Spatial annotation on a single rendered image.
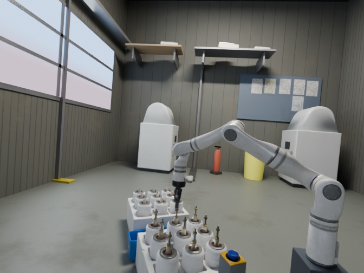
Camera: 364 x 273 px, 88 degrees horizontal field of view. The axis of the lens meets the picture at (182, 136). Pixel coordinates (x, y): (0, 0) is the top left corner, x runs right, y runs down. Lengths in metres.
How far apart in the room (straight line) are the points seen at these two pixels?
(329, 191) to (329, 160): 2.90
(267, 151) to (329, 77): 4.05
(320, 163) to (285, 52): 2.25
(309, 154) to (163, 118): 2.45
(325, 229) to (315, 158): 2.80
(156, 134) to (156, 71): 1.55
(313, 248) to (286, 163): 0.34
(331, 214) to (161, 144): 2.76
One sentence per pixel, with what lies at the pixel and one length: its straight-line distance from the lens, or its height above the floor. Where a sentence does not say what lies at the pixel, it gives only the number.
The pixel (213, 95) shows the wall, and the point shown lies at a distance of 4.07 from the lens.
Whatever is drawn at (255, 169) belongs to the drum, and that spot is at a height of 0.19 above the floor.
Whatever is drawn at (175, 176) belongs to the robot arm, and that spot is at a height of 0.52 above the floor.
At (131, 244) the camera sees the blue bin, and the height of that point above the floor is 0.10.
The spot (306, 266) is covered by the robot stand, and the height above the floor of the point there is 0.29.
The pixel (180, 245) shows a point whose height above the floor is 0.22.
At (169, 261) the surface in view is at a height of 0.25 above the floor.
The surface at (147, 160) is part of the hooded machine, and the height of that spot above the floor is 0.21.
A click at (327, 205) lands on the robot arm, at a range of 0.92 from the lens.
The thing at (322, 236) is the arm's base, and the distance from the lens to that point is 0.96.
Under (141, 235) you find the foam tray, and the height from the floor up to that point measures 0.18.
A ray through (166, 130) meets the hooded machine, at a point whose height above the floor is 0.76.
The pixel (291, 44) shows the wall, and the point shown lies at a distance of 4.71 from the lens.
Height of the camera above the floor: 0.76
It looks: 2 degrees down
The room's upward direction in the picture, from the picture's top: 5 degrees clockwise
